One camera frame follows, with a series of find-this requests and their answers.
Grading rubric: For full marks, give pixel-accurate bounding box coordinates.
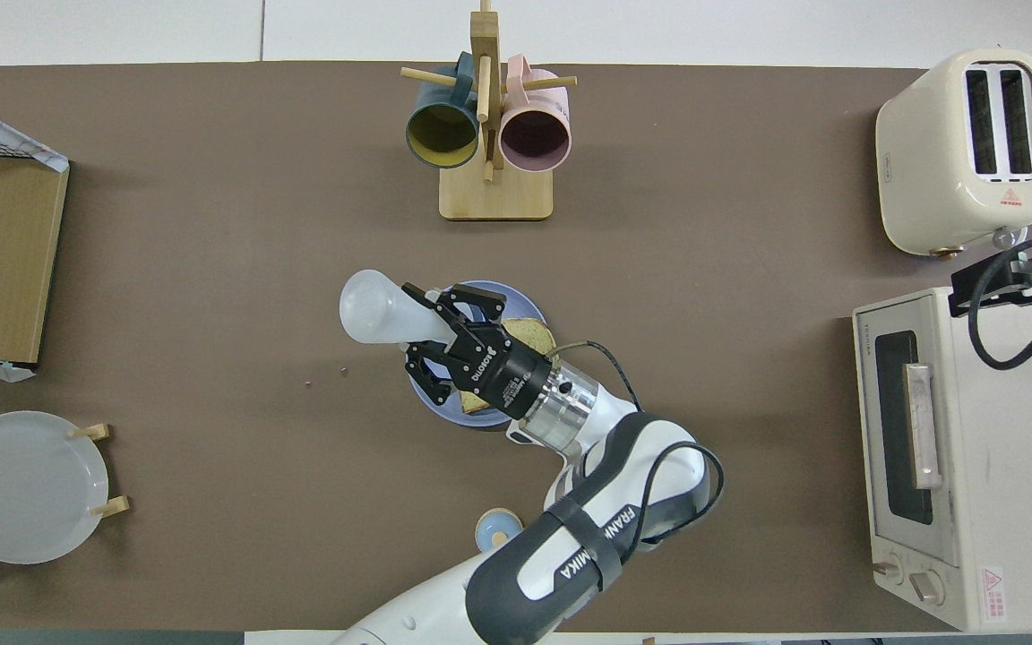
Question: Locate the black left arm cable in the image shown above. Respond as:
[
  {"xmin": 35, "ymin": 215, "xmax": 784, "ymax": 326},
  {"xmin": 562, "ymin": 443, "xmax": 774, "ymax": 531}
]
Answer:
[{"xmin": 556, "ymin": 339, "xmax": 726, "ymax": 546}]

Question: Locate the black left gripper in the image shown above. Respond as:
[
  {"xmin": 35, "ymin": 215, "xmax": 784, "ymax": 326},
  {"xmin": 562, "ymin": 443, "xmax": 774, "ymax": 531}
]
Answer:
[{"xmin": 401, "ymin": 282, "xmax": 553, "ymax": 420}]

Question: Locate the blue round plate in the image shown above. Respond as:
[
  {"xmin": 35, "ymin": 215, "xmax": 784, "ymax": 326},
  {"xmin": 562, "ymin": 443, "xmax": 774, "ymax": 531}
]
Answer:
[{"xmin": 407, "ymin": 280, "xmax": 554, "ymax": 428}]

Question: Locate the pink mug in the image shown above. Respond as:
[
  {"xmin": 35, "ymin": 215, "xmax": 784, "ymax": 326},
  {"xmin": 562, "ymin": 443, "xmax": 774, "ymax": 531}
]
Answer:
[{"xmin": 498, "ymin": 54, "xmax": 572, "ymax": 175}]

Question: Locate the translucent squeeze bottle blue cap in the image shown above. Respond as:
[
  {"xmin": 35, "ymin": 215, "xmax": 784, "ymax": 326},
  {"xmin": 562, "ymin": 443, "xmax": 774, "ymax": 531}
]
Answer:
[{"xmin": 340, "ymin": 269, "xmax": 459, "ymax": 350}]

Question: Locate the brown table mat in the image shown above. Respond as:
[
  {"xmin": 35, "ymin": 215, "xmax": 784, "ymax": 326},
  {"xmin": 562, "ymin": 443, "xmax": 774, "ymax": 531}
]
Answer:
[{"xmin": 0, "ymin": 61, "xmax": 1032, "ymax": 633}]

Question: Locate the white toaster oven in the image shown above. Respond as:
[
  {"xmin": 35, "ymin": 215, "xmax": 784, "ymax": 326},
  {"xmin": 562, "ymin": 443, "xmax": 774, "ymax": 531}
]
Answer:
[{"xmin": 852, "ymin": 285, "xmax": 1032, "ymax": 633}]

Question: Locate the white checked cloth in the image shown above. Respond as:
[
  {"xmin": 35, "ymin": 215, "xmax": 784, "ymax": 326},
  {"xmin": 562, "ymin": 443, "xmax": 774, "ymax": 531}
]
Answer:
[{"xmin": 0, "ymin": 94, "xmax": 69, "ymax": 173}]

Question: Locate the small blue seasoning shaker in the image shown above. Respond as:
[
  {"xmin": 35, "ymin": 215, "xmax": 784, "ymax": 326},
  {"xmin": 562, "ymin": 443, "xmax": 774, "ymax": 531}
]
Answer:
[{"xmin": 475, "ymin": 507, "xmax": 524, "ymax": 552}]

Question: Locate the grey round plate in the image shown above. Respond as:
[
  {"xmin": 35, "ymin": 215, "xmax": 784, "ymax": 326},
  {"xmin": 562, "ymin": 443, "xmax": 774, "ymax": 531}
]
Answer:
[{"xmin": 0, "ymin": 410, "xmax": 110, "ymax": 565}]

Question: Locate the toast bread slice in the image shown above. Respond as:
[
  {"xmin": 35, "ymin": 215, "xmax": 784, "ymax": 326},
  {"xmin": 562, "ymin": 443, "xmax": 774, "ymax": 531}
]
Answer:
[{"xmin": 458, "ymin": 318, "xmax": 560, "ymax": 416}]

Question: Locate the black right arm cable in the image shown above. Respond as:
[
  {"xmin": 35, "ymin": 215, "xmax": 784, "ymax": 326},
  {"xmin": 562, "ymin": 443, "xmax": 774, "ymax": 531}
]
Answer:
[{"xmin": 967, "ymin": 235, "xmax": 1032, "ymax": 371}]

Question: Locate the dark teal mug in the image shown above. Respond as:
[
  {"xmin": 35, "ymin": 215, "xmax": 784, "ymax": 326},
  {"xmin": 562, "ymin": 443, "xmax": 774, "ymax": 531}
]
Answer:
[{"xmin": 405, "ymin": 51, "xmax": 481, "ymax": 170}]

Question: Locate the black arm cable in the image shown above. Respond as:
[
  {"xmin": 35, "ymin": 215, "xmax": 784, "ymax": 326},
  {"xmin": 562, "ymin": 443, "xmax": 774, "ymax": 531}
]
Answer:
[
  {"xmin": 556, "ymin": 339, "xmax": 726, "ymax": 546},
  {"xmin": 967, "ymin": 235, "xmax": 1032, "ymax": 371}
]

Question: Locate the cream two-slot toaster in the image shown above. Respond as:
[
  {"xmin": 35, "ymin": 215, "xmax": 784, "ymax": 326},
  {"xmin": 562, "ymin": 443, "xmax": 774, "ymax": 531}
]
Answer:
[{"xmin": 874, "ymin": 47, "xmax": 1032, "ymax": 259}]

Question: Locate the wooden plate rack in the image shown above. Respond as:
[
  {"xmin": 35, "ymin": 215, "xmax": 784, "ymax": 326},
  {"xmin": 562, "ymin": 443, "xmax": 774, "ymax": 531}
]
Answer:
[{"xmin": 0, "ymin": 424, "xmax": 130, "ymax": 565}]

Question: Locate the wooden mug tree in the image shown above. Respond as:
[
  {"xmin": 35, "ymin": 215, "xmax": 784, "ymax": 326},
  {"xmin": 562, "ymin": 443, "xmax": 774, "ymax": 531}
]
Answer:
[{"xmin": 400, "ymin": 0, "xmax": 578, "ymax": 221}]

